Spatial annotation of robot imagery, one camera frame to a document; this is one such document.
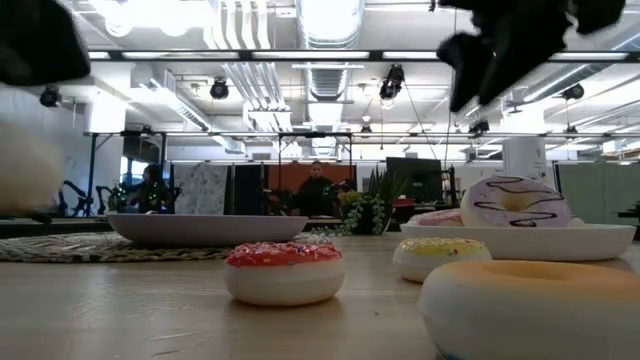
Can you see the black ceiling spotlight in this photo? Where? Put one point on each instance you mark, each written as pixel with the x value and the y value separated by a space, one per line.
pixel 219 89
pixel 391 84

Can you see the marble pattern panel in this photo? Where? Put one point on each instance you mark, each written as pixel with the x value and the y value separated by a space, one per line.
pixel 200 189

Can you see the round woven placemat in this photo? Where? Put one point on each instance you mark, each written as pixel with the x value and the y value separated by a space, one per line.
pixel 75 250

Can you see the lilac donut chocolate drizzle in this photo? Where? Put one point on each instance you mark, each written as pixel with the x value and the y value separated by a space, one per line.
pixel 480 200

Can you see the plain orange glazed donut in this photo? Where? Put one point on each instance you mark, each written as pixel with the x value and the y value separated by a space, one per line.
pixel 525 310

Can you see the red sprinkle donut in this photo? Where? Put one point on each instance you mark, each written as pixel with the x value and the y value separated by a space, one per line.
pixel 285 280

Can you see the orange partition panel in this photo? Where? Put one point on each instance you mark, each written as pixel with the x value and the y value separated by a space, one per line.
pixel 287 177

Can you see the grey-green partition panel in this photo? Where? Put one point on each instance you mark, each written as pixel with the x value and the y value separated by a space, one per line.
pixel 600 192

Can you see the person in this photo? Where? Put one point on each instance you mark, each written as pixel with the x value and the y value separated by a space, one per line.
pixel 150 195
pixel 315 197

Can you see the black background robot arm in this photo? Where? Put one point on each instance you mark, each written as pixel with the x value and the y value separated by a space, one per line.
pixel 75 192

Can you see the small potted green plant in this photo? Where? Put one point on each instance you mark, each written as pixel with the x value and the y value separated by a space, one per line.
pixel 367 210

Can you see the yellow sprinkle donut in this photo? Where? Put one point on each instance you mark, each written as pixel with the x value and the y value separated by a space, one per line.
pixel 425 265

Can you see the pink sprinkle donut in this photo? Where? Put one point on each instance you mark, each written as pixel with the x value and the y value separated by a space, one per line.
pixel 25 170

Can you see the lavender round plate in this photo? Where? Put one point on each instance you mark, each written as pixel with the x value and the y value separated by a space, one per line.
pixel 200 230

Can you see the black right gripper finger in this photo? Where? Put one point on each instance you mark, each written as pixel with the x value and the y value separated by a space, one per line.
pixel 510 65
pixel 465 70

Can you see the white pillar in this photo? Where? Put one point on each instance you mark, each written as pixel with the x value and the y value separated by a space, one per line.
pixel 525 155

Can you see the black monitor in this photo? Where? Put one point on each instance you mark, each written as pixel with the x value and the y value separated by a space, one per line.
pixel 414 179

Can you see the black aluminium rig frame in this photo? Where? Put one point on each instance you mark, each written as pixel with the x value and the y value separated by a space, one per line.
pixel 375 55

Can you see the pink frosted donut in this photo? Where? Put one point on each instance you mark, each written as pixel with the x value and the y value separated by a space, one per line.
pixel 440 218

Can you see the white round plate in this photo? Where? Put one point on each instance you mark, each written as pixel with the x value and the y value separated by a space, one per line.
pixel 540 242

